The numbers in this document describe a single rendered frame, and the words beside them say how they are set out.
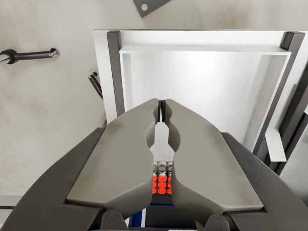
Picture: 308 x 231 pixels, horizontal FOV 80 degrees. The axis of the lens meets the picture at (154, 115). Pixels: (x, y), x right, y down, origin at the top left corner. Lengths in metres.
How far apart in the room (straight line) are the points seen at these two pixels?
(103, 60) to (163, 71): 0.11
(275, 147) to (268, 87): 0.13
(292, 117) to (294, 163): 0.16
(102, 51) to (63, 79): 1.12
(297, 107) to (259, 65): 0.11
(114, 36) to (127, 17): 0.91
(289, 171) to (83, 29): 1.20
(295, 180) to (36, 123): 1.67
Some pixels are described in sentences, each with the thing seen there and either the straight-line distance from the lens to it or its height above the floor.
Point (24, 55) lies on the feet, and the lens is 1.37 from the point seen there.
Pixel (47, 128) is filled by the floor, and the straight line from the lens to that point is 1.76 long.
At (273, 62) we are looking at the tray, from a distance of 0.39.
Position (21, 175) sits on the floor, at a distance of 2.36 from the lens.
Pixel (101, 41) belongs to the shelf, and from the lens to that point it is 0.35.
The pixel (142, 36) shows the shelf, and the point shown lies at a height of 0.88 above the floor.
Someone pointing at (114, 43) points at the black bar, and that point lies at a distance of 0.32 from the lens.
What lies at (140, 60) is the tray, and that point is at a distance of 0.34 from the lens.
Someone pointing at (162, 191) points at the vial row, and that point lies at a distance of 0.48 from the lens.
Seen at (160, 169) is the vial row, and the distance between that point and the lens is 0.45.
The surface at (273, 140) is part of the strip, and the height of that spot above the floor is 0.91.
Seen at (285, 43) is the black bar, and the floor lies 0.89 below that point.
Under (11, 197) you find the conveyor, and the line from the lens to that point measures 0.81.
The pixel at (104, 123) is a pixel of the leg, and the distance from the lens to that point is 1.08.
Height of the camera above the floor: 1.21
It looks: 57 degrees down
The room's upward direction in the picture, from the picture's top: 177 degrees counter-clockwise
